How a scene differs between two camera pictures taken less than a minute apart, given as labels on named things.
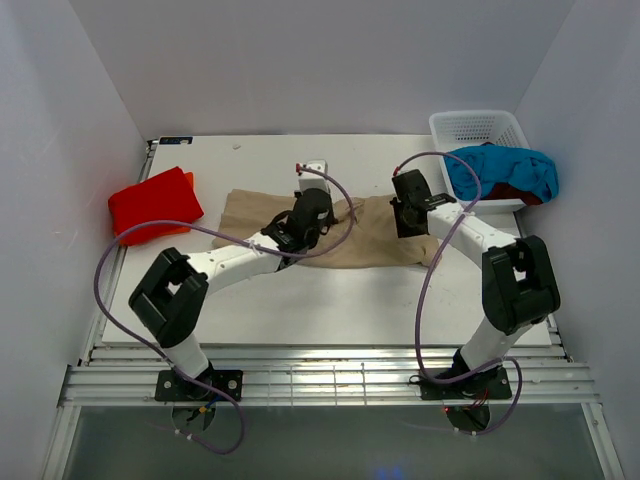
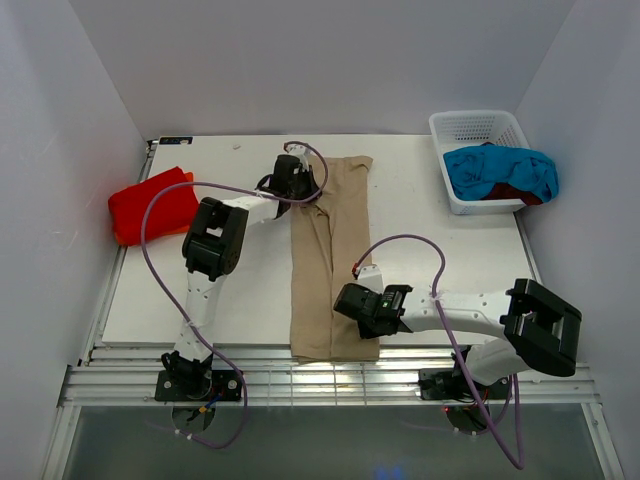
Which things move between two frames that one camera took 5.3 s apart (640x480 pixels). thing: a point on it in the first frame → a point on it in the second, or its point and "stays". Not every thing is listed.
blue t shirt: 496,165 stays
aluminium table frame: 289,375 stays
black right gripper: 405,220 → 347,304
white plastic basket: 456,129 stays
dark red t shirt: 504,191 stays
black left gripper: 316,218 → 304,185
